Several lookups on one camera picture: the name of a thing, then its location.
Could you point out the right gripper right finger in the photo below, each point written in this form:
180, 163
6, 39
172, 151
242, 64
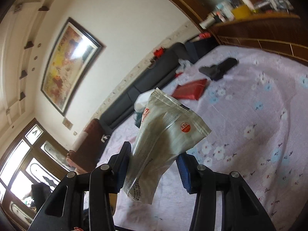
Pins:
223, 201

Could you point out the black leather sofa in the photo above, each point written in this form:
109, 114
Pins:
158, 75

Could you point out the red flat pouch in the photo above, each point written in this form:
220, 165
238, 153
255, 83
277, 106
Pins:
191, 91

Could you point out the red flower ornament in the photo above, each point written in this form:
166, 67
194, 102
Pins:
159, 52

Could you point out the dark green tissue box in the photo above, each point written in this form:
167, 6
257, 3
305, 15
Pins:
139, 107

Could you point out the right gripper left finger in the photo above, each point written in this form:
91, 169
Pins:
82, 202

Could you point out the white charger with cable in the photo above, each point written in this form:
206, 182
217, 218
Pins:
105, 138

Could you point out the wooden sideboard cabinet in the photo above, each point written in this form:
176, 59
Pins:
277, 33

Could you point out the yellow container on sideboard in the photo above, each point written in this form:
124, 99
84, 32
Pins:
241, 12

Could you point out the silver foil pouch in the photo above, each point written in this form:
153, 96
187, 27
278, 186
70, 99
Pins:
167, 130

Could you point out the framed horse painting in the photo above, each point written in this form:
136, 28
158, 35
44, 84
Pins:
73, 53

